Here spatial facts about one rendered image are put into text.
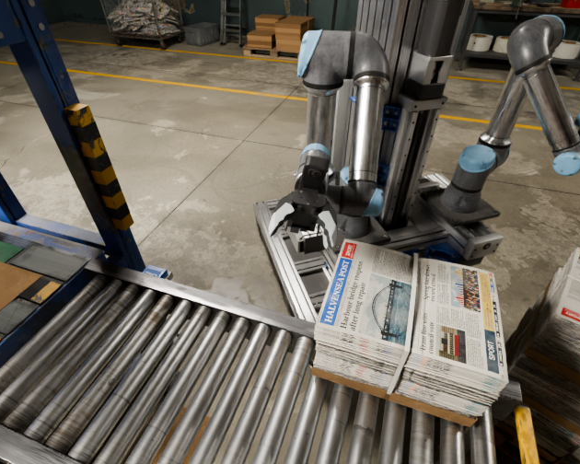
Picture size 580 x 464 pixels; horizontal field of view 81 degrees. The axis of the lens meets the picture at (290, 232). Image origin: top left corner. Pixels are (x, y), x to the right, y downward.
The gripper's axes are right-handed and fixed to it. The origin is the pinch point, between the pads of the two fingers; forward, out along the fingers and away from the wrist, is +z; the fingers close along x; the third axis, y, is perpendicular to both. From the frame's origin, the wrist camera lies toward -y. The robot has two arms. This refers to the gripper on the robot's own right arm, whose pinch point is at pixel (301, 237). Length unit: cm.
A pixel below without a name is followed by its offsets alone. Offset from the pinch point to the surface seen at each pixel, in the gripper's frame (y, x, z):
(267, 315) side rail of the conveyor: 44.7, 4.7, -12.7
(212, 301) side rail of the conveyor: 47, 22, -15
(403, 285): 17.3, -26.0, -9.4
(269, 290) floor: 126, 10, -86
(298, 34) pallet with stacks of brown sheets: 93, 63, -610
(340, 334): 20.0, -11.9, 5.2
